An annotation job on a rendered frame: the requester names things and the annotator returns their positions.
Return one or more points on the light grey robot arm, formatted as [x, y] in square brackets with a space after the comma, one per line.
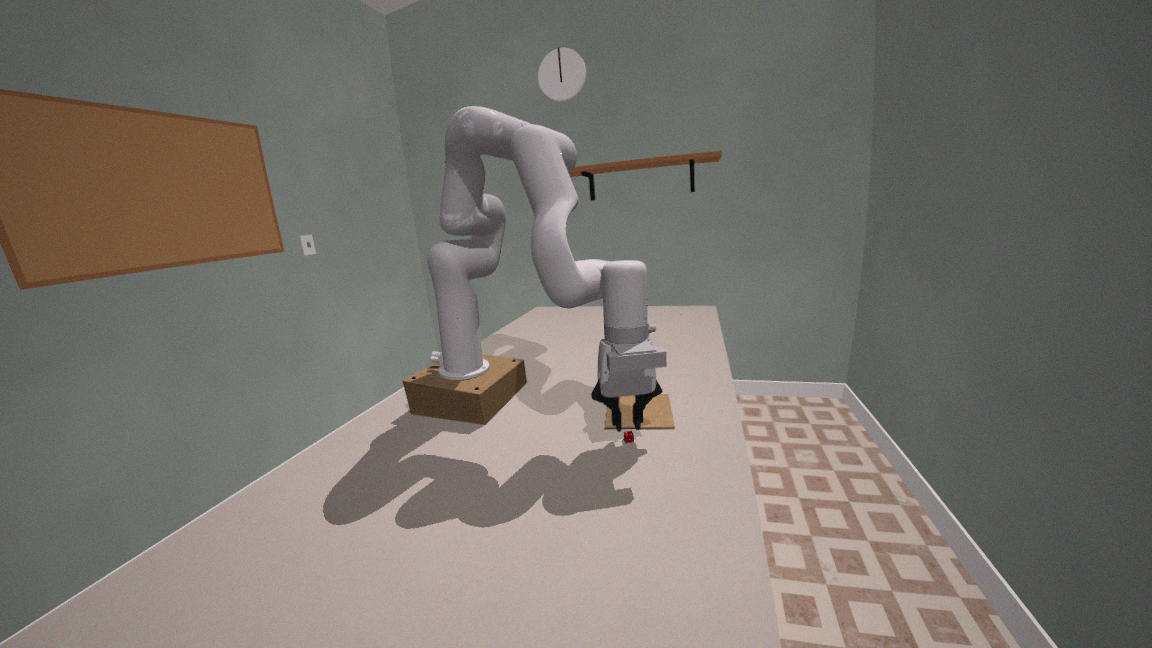
[543, 158]

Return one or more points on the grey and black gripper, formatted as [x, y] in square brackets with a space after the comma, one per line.
[614, 385]

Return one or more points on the tan square mat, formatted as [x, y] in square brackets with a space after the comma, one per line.
[656, 415]

